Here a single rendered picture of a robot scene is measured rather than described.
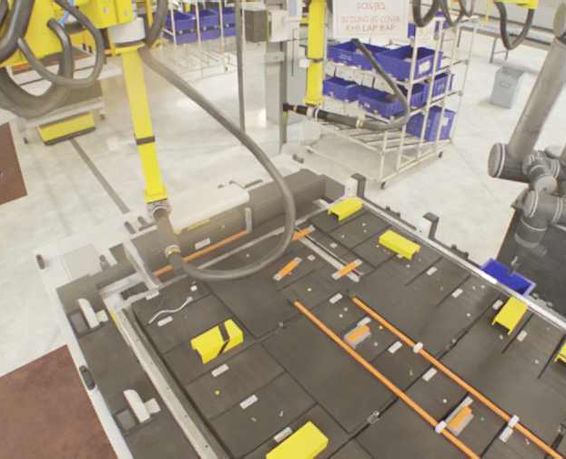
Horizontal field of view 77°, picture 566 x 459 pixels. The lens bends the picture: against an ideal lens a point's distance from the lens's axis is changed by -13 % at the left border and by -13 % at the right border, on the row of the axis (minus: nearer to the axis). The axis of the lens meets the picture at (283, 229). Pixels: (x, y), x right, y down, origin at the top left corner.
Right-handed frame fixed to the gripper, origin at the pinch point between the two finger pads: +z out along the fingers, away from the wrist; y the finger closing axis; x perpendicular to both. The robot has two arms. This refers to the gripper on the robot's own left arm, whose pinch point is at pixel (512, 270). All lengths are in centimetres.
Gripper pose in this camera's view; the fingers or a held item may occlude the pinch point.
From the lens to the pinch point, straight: 191.0
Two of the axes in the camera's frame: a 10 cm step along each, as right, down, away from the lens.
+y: -7.8, 3.7, -5.0
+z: 0.0, 8.0, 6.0
